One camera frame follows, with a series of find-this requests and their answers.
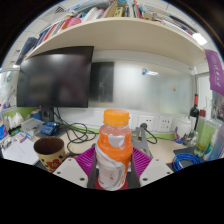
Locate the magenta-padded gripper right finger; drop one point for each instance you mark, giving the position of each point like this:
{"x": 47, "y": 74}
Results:
{"x": 142, "y": 161}

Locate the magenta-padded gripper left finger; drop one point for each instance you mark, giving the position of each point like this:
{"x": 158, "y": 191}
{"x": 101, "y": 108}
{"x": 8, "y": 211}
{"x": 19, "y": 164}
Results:
{"x": 85, "y": 161}

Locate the orange-capped drink bottle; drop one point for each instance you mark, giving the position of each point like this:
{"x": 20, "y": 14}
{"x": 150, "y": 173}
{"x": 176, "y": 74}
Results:
{"x": 114, "y": 150}

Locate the grey metal laptop stand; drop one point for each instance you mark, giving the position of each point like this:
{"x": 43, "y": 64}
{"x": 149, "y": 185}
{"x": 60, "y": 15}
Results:
{"x": 141, "y": 140}

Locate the patterned brown paper cup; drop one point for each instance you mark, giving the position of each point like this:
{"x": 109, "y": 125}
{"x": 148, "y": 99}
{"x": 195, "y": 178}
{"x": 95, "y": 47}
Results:
{"x": 50, "y": 153}

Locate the small blue box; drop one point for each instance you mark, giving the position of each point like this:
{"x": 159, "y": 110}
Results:
{"x": 50, "y": 128}

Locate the white ceramic jar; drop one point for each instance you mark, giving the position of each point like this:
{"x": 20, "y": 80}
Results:
{"x": 183, "y": 128}

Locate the white notebook pages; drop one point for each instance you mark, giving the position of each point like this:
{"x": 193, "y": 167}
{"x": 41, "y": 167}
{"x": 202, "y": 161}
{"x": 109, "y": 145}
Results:
{"x": 20, "y": 151}

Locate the dark wine bottle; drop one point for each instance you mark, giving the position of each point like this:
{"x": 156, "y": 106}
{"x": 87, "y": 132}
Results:
{"x": 194, "y": 115}

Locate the black computer monitor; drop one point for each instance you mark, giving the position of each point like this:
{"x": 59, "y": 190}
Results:
{"x": 55, "y": 78}

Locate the purple hanging pennant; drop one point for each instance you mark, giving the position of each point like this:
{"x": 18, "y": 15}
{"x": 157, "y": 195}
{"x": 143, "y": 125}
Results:
{"x": 216, "y": 71}

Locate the white shelf with books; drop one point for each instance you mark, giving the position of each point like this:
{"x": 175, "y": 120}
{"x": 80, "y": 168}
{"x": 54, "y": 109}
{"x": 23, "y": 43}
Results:
{"x": 123, "y": 36}

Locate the white wall socket row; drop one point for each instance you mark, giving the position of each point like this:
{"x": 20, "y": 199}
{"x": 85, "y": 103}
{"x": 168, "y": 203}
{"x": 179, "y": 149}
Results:
{"x": 155, "y": 122}

